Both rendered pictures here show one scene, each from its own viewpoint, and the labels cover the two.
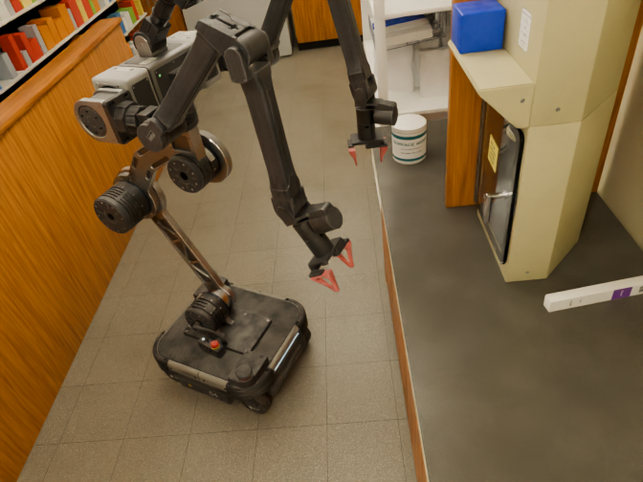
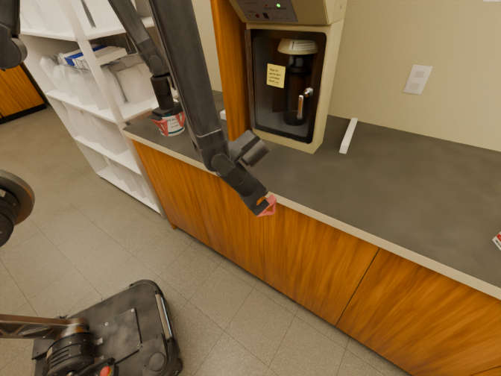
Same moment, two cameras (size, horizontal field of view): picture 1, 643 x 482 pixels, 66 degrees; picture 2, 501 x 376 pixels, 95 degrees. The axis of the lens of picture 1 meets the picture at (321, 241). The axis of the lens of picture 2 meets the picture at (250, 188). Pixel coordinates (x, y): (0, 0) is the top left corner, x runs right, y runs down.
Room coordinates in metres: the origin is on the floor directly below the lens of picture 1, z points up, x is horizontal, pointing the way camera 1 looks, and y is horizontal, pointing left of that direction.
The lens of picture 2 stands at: (0.73, 0.37, 1.53)
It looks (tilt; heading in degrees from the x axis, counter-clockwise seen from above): 42 degrees down; 302
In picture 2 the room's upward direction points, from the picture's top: 4 degrees counter-clockwise
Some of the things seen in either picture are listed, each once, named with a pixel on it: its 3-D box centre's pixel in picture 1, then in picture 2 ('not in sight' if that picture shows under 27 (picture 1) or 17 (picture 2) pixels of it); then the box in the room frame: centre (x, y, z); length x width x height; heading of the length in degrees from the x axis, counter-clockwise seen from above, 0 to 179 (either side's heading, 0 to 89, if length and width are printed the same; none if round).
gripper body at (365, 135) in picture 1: (366, 131); (165, 101); (1.43, -0.20, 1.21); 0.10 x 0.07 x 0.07; 86
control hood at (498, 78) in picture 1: (484, 80); (276, 5); (1.10, -0.44, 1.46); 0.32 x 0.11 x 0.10; 174
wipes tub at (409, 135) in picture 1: (409, 139); (168, 117); (1.68, -0.40, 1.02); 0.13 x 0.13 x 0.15
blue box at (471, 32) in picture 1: (476, 26); not in sight; (1.20, -0.45, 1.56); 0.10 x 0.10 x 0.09; 84
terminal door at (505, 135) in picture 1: (495, 175); (281, 90); (1.09, -0.49, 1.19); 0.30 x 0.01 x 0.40; 174
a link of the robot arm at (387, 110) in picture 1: (377, 104); (168, 71); (1.41, -0.24, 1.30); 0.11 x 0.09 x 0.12; 58
